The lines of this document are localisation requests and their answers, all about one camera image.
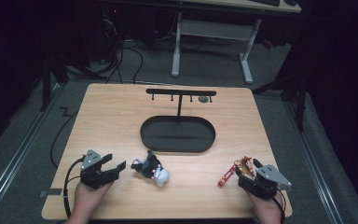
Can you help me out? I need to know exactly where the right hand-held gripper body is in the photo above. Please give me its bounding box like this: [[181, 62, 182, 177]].
[[238, 163, 294, 201]]

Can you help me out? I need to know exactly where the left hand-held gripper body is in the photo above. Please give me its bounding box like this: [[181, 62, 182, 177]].
[[79, 148, 120, 189]]

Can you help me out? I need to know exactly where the red figure keychain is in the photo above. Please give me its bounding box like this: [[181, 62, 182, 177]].
[[217, 155, 257, 188]]

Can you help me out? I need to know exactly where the black and white plush keychain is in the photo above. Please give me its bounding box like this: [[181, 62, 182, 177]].
[[130, 149, 171, 189]]

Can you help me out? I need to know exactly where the black hook stand with tray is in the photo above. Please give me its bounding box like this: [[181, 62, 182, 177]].
[[140, 88, 217, 154]]

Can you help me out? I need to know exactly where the person's left hand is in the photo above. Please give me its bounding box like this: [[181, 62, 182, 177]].
[[73, 181, 114, 220]]

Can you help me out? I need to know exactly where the person's right hand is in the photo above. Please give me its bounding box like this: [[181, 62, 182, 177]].
[[246, 189, 286, 224]]

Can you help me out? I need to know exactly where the grey tape strip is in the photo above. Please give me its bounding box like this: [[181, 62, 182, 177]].
[[38, 188, 63, 199]]

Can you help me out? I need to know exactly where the black metal stand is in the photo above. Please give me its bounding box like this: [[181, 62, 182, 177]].
[[252, 46, 313, 133], [39, 46, 108, 113]]

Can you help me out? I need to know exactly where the white-legged wooden desk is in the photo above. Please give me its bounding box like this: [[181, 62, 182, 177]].
[[171, 0, 303, 85]]

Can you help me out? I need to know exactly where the black keyboard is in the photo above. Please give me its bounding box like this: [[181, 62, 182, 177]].
[[249, 0, 282, 7]]

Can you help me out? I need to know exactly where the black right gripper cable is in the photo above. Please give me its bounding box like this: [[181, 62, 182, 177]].
[[270, 187, 287, 224]]

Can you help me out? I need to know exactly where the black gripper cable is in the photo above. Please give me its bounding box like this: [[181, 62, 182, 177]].
[[62, 156, 86, 219], [270, 187, 287, 224]]

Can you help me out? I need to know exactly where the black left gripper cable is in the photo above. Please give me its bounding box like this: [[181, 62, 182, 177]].
[[62, 156, 86, 219]]

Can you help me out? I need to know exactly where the black floor cable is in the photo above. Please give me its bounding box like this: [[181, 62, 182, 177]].
[[49, 106, 79, 170]]

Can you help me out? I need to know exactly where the metal floor rail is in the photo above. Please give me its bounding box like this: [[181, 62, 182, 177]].
[[283, 101, 346, 224], [0, 83, 63, 222]]

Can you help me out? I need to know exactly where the bundle of black cables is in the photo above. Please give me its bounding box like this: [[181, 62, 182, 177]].
[[101, 8, 145, 85]]

